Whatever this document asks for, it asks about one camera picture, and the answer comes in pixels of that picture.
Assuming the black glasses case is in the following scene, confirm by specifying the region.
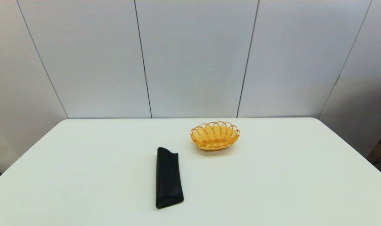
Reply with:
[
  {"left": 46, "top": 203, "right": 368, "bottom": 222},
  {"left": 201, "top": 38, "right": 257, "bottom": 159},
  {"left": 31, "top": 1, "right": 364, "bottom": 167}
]
[{"left": 156, "top": 147, "right": 184, "bottom": 209}]

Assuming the yellow wicker basket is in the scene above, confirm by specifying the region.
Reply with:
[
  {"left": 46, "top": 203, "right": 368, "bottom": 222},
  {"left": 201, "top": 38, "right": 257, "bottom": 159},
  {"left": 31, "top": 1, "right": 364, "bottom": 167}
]
[{"left": 190, "top": 121, "right": 240, "bottom": 152}]

